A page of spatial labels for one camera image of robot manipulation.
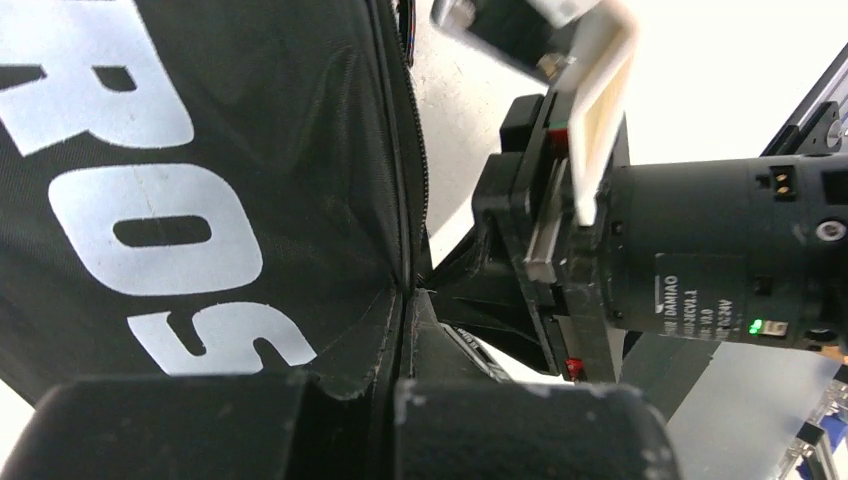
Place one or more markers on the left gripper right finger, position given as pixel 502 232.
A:
pixel 436 357

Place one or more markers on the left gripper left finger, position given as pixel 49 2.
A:
pixel 348 330

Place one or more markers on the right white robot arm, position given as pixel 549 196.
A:
pixel 750 251

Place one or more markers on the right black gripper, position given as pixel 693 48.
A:
pixel 526 278

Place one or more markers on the black badminton racket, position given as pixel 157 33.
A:
pixel 477 353

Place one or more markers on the black Crossway racket bag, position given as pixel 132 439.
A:
pixel 175 174

